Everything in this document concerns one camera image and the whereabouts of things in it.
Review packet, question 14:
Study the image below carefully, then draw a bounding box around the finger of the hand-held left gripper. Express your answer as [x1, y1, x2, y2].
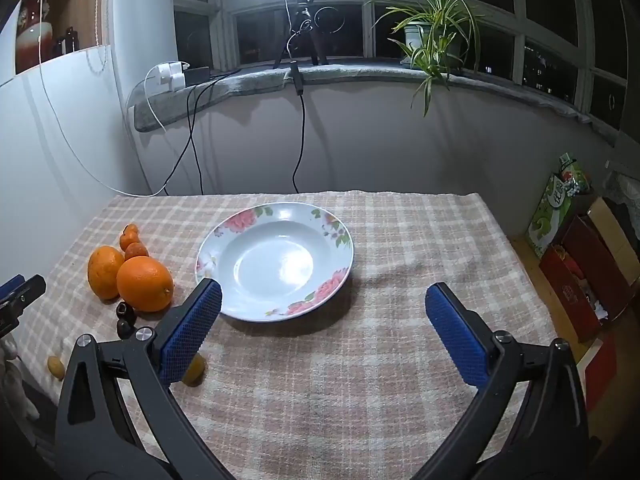
[0, 274, 47, 338]

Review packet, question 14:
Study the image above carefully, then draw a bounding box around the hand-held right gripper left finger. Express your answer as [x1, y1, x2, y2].
[54, 276, 236, 480]

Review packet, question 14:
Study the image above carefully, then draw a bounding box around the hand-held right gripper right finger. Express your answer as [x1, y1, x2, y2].
[415, 282, 591, 480]

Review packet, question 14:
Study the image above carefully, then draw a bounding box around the small yellow kumquat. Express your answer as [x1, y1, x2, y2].
[181, 354, 206, 387]

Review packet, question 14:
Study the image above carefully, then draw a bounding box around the large orange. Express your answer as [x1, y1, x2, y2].
[87, 245, 126, 301]
[116, 256, 175, 313]

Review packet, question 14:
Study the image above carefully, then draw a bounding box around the floral white plate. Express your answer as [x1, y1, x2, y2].
[195, 202, 355, 323]

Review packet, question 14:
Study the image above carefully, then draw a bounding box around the person's left hand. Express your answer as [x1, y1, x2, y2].
[0, 336, 41, 422]

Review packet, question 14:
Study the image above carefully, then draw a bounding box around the plaid tablecloth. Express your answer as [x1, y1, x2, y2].
[15, 190, 558, 480]

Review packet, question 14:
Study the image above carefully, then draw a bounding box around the red box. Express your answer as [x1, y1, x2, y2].
[537, 245, 601, 343]
[562, 215, 640, 322]

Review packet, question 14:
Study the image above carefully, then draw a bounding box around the green printed bag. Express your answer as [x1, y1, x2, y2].
[526, 152, 593, 258]

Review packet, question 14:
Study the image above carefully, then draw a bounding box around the white panel board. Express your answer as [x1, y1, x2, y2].
[0, 44, 145, 286]

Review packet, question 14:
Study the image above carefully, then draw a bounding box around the brown cardboard box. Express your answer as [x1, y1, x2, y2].
[585, 195, 640, 286]

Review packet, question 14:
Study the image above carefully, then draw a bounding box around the dark bottle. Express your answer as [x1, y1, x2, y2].
[52, 25, 81, 56]

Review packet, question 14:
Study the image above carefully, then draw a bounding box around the red vase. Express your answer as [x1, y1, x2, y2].
[15, 0, 55, 73]

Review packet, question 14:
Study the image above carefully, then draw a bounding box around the wooden cabinet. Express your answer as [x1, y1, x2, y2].
[15, 0, 107, 76]

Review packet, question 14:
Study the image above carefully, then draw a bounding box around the pale plant pot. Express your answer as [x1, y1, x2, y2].
[402, 22, 447, 68]

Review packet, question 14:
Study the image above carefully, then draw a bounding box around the spider plant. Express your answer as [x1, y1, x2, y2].
[372, 0, 488, 117]

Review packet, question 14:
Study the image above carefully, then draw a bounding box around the black tripod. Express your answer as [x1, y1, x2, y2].
[272, 0, 331, 68]

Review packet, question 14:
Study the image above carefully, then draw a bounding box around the black power cable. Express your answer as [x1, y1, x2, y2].
[187, 82, 206, 195]
[162, 72, 236, 191]

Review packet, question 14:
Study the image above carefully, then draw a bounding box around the white cable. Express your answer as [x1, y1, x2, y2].
[37, 0, 191, 198]

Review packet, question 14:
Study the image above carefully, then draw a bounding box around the black cable with inline switch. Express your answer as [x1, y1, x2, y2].
[289, 60, 307, 194]

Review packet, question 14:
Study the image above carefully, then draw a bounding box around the white window frame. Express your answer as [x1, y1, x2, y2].
[172, 0, 640, 131]

